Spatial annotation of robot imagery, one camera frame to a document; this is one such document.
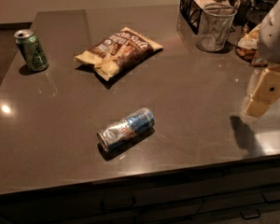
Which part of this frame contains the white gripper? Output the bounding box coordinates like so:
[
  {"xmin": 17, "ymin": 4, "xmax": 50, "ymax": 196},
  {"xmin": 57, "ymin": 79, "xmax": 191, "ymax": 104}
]
[{"xmin": 244, "ymin": 0, "xmax": 280, "ymax": 118}]

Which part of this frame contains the blue silver redbull can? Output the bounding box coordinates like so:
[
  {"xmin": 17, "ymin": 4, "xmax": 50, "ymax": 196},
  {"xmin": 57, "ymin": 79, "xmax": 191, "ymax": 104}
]
[{"xmin": 97, "ymin": 107, "xmax": 155, "ymax": 152}]

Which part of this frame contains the green soda can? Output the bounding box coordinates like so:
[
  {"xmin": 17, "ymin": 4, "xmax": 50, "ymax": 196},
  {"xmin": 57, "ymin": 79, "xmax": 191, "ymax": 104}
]
[{"xmin": 14, "ymin": 29, "xmax": 49, "ymax": 72}]

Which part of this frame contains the brown chips bag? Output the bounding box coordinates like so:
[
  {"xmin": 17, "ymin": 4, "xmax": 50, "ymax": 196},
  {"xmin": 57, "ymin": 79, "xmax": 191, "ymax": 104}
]
[{"xmin": 75, "ymin": 27, "xmax": 163, "ymax": 81}]

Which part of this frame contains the black wire basket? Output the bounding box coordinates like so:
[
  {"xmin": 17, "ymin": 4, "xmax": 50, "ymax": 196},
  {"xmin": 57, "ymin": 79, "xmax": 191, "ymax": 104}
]
[{"xmin": 179, "ymin": 0, "xmax": 240, "ymax": 34}]

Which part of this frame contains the black drawer handle right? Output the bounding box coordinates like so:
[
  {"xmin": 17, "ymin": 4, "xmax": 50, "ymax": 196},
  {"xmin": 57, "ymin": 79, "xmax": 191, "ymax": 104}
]
[{"xmin": 262, "ymin": 190, "xmax": 280, "ymax": 203}]

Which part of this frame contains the black drawer handle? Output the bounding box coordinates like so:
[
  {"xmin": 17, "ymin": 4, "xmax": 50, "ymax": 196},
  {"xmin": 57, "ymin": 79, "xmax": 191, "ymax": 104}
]
[
  {"xmin": 101, "ymin": 196, "xmax": 135, "ymax": 213},
  {"xmin": 240, "ymin": 209, "xmax": 260, "ymax": 220},
  {"xmin": 262, "ymin": 190, "xmax": 280, "ymax": 203}
]

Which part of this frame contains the black drawer handle middle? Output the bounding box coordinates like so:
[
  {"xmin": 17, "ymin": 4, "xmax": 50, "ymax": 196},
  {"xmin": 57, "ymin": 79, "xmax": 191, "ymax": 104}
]
[{"xmin": 240, "ymin": 209, "xmax": 260, "ymax": 220}]

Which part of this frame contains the black drawer handle left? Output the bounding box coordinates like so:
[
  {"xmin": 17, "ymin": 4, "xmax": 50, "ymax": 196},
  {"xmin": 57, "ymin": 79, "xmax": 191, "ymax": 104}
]
[{"xmin": 101, "ymin": 196, "xmax": 135, "ymax": 213}]

